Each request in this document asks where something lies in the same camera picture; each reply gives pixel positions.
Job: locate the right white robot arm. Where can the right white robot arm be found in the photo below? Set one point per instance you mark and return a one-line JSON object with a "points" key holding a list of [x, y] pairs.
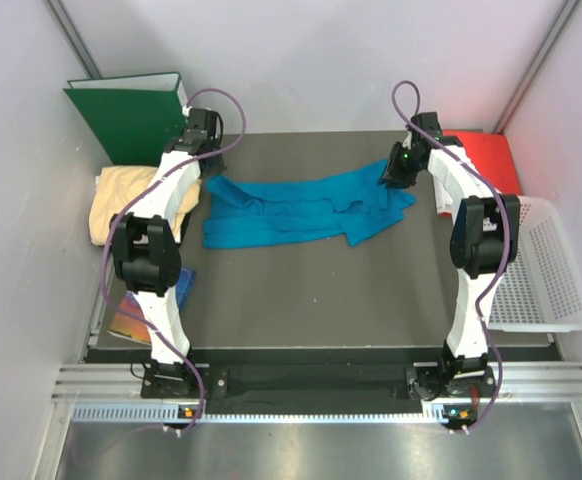
{"points": [[483, 242]]}

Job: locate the red folder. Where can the red folder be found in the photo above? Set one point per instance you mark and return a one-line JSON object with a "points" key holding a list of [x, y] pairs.
{"points": [[491, 155]]}

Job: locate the folded cream t shirt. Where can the folded cream t shirt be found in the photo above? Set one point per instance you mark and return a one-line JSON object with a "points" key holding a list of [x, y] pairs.
{"points": [[116, 186]]}

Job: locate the colourful book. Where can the colourful book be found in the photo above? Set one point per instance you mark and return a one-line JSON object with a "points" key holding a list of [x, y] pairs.
{"points": [[124, 326]]}

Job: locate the aluminium rail frame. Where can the aluminium rail frame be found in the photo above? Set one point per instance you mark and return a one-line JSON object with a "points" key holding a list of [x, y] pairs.
{"points": [[522, 382]]}

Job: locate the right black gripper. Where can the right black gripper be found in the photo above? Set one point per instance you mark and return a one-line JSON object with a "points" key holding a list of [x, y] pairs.
{"points": [[392, 176]]}

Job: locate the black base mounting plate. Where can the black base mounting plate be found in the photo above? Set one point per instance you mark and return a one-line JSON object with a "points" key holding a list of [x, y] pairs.
{"points": [[313, 385]]}

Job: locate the blue t shirt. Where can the blue t shirt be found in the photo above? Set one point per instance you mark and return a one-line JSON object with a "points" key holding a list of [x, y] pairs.
{"points": [[352, 204]]}

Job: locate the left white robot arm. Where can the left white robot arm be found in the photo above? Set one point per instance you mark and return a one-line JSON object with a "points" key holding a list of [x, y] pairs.
{"points": [[146, 255]]}

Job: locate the white plastic basket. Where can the white plastic basket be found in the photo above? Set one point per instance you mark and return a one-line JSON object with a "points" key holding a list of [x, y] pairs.
{"points": [[541, 292]]}

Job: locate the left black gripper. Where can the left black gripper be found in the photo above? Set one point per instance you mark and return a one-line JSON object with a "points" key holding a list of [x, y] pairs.
{"points": [[216, 167]]}

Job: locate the green ring binder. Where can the green ring binder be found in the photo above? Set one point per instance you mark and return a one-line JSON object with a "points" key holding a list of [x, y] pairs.
{"points": [[133, 117]]}

